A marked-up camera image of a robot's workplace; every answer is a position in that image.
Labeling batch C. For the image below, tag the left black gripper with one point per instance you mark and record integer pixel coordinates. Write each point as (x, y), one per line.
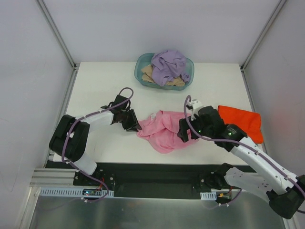
(129, 119)

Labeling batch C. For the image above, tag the left aluminium frame post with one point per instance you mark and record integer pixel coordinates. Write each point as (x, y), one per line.
(54, 29)

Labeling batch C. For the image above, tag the teal plastic basket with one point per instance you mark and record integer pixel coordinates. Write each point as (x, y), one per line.
(145, 60)

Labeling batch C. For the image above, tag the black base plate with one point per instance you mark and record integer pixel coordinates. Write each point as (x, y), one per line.
(160, 181)

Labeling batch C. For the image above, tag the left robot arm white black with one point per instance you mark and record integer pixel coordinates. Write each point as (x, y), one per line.
(71, 134)

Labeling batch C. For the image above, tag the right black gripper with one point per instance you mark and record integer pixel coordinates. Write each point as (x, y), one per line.
(187, 129)

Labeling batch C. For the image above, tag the white cable duct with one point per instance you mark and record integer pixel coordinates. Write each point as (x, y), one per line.
(208, 196)
(75, 192)

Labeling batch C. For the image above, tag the right white cable duct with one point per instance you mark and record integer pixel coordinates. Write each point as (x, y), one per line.
(208, 196)

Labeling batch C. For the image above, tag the left white cable duct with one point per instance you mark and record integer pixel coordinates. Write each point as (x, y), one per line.
(75, 192)

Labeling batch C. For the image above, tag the aluminium frame post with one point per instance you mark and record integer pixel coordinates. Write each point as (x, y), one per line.
(272, 18)
(54, 29)

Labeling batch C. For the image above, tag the right aluminium frame post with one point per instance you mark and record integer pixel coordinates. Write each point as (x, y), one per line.
(272, 18)

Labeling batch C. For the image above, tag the orange folded t shirt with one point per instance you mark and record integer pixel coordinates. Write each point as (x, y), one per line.
(250, 122)

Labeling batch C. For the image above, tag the pink t shirt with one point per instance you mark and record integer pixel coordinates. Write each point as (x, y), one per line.
(161, 129)

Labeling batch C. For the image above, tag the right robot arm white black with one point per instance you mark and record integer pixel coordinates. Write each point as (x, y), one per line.
(283, 190)

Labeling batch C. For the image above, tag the beige t shirt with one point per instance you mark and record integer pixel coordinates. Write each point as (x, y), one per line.
(147, 77)

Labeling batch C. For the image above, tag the purple t shirt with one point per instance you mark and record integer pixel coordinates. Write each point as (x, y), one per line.
(168, 66)

